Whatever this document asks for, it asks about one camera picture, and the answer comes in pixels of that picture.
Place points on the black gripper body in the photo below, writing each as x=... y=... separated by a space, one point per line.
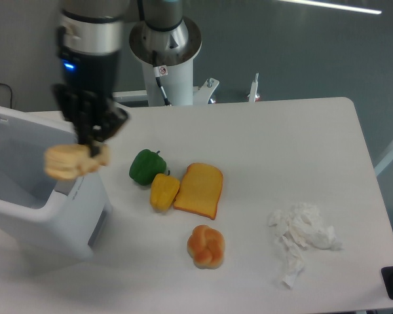
x=92 y=76

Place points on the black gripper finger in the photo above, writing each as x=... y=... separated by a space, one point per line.
x=96 y=140
x=84 y=120

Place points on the pale beige bread roll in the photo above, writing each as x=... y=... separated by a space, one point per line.
x=68 y=162

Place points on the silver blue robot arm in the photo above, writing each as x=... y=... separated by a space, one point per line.
x=89 y=43

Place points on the white trash can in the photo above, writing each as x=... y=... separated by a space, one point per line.
x=64 y=217

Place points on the square toast bread slice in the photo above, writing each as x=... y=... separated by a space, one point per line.
x=200 y=190

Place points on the round knotted bread bun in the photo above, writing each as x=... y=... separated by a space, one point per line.
x=206 y=246

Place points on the green bell pepper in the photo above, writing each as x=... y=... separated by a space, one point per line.
x=146 y=165

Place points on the yellow bell pepper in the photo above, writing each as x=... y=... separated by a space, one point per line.
x=164 y=189

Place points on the crumpled white tissue paper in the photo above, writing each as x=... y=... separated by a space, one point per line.
x=298 y=229

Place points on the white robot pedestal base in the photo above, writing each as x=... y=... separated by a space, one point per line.
x=167 y=63

